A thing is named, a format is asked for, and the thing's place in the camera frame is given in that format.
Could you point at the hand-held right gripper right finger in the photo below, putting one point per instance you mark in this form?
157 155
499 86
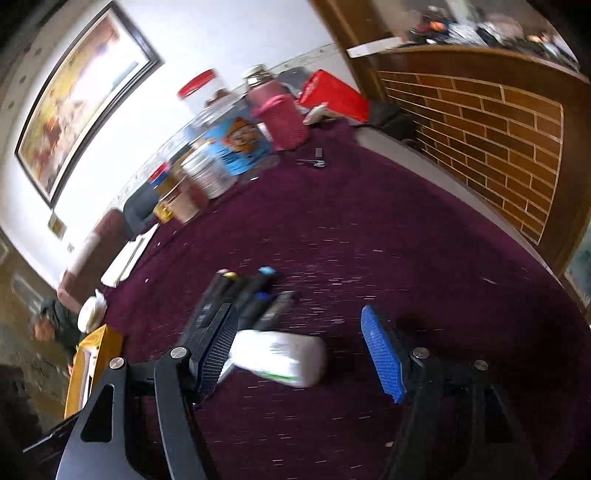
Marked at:
383 355

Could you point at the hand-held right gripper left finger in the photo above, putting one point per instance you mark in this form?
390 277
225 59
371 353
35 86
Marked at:
214 348

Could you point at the pile of black pens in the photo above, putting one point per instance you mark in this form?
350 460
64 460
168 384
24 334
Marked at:
249 293

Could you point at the large white pill bottle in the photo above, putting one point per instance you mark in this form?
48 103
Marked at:
281 357

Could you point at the yellow taped box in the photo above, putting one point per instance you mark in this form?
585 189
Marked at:
108 344

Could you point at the purple velvet tablecloth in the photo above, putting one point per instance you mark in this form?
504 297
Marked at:
369 230

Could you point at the stack of white papers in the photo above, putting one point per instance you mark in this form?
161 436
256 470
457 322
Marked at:
127 258

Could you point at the white plastic bag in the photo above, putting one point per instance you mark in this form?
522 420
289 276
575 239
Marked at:
92 314

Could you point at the brown armchair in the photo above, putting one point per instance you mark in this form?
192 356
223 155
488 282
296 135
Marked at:
97 249

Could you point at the dark leather sofa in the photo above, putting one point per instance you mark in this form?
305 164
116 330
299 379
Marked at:
141 207

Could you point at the white plastic tub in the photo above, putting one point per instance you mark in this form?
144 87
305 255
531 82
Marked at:
210 173

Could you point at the jar with red blue lid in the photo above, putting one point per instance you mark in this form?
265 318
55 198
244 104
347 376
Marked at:
160 177

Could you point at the clear jar with blue label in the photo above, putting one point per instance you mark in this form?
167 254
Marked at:
235 138

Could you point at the bottle in pink knitted sleeve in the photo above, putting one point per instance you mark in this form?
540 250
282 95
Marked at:
279 117

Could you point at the wooden brick-pattern cabinet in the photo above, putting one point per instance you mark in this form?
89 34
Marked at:
485 129

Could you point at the clear jar with red lid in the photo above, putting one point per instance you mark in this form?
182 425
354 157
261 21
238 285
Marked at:
203 92

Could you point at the red flat box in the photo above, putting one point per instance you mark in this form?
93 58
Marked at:
332 94

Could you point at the long white box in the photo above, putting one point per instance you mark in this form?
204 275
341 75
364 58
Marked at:
374 47

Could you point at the assorted clutter on cabinet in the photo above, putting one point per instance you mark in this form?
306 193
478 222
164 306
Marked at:
480 25

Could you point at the small wall plaque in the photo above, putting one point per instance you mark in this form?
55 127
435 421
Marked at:
56 226

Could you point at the framed wall painting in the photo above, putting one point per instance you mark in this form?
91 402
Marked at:
83 101

